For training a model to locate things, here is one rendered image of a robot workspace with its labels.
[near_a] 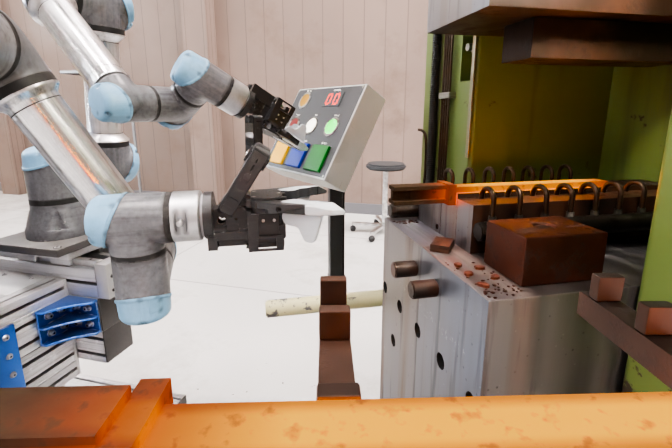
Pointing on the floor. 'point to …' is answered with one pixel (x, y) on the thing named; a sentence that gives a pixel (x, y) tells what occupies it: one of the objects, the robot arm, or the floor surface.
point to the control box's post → (335, 236)
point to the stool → (383, 194)
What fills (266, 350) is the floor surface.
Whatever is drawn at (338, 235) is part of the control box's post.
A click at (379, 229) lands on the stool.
